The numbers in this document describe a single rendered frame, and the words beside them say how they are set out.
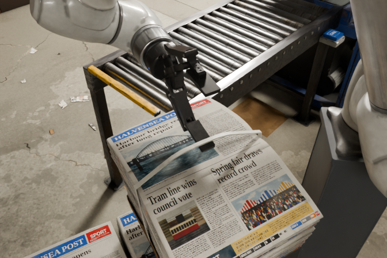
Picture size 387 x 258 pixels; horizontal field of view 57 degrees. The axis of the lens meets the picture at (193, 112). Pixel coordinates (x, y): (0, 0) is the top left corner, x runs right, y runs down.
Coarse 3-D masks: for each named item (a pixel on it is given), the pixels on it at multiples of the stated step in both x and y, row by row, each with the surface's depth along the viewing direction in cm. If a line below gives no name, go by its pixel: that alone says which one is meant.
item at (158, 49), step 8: (152, 48) 74; (160, 48) 73; (152, 56) 73; (160, 56) 73; (168, 56) 70; (176, 56) 71; (152, 64) 73; (160, 64) 73; (168, 64) 71; (152, 72) 74; (160, 72) 75; (176, 72) 70; (176, 80) 71; (176, 88) 72
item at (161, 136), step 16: (208, 112) 86; (224, 112) 85; (128, 128) 87; (144, 128) 85; (160, 128) 84; (176, 128) 82; (208, 128) 80; (224, 128) 79; (112, 144) 82; (128, 144) 80; (144, 144) 79; (160, 144) 78; (176, 144) 77; (192, 144) 76; (128, 160) 74; (144, 160) 73; (128, 192) 90
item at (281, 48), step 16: (320, 16) 192; (336, 16) 198; (304, 32) 179; (320, 32) 192; (272, 48) 167; (288, 48) 171; (304, 48) 186; (256, 64) 157; (272, 64) 167; (224, 80) 149; (240, 80) 151; (256, 80) 162; (208, 96) 141; (224, 96) 147; (240, 96) 158
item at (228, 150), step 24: (216, 144) 75; (240, 144) 75; (264, 144) 74; (144, 168) 71; (168, 168) 71; (192, 168) 71; (216, 168) 70; (144, 192) 67; (168, 192) 66; (144, 216) 69
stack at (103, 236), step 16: (128, 224) 95; (64, 240) 91; (80, 240) 91; (96, 240) 92; (112, 240) 92; (128, 240) 92; (144, 240) 92; (32, 256) 88; (48, 256) 88; (64, 256) 88; (80, 256) 88; (96, 256) 88; (112, 256) 88; (128, 256) 96; (144, 256) 88
